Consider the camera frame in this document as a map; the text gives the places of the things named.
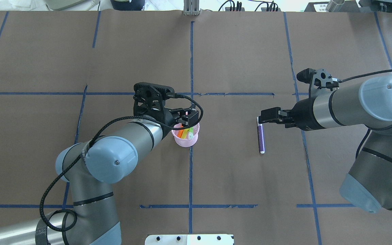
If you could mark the pink mesh pen holder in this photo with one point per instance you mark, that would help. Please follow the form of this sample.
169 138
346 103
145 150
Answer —
186 138

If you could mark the aluminium frame post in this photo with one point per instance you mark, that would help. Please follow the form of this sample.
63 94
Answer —
191 8

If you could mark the purple highlighter pen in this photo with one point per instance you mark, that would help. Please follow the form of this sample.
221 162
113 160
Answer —
260 134

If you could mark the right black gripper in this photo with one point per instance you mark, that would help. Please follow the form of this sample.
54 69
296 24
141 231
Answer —
303 115

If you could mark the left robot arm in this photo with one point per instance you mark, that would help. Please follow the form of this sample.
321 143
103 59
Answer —
91 168

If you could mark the white camera post base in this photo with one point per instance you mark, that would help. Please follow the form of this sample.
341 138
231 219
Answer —
190 239

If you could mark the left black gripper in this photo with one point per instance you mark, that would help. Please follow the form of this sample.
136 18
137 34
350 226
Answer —
169 119

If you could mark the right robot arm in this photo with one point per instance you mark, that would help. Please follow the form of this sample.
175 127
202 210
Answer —
368 183

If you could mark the metal cup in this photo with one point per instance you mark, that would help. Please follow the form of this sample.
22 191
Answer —
334 5

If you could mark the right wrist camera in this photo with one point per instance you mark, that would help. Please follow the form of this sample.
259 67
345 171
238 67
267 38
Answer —
319 78

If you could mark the green highlighter pen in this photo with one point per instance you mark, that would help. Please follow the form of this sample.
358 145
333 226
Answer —
190 134

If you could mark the dark pot with lid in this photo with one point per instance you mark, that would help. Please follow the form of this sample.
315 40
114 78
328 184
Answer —
128 5

